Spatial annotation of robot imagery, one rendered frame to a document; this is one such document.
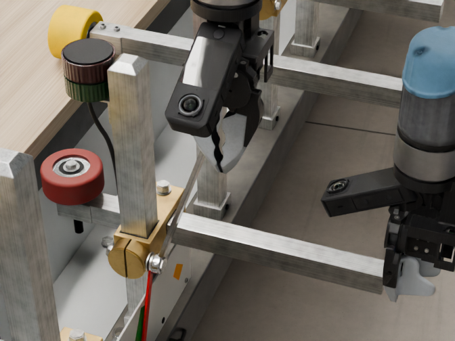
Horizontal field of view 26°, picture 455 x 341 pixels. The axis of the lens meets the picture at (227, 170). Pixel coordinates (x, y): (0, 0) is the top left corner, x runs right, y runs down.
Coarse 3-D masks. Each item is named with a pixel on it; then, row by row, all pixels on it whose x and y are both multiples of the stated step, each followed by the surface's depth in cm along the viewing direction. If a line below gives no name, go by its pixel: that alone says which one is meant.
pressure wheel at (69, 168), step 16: (48, 160) 127; (64, 160) 127; (80, 160) 127; (96, 160) 127; (48, 176) 124; (64, 176) 125; (80, 176) 124; (96, 176) 125; (48, 192) 125; (64, 192) 124; (80, 192) 124; (96, 192) 126; (80, 224) 131
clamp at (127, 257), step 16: (176, 192) 128; (160, 208) 125; (176, 208) 127; (160, 224) 123; (128, 240) 120; (144, 240) 120; (160, 240) 123; (112, 256) 120; (128, 256) 119; (144, 256) 120; (128, 272) 121; (144, 272) 120
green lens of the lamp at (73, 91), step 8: (64, 80) 110; (72, 88) 109; (80, 88) 108; (88, 88) 108; (96, 88) 108; (104, 88) 109; (72, 96) 110; (80, 96) 109; (88, 96) 109; (96, 96) 109; (104, 96) 109
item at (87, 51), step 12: (72, 48) 109; (84, 48) 109; (96, 48) 109; (108, 48) 109; (72, 60) 107; (84, 60) 107; (96, 60) 107; (84, 84) 108; (108, 108) 110; (96, 120) 114; (108, 144) 115
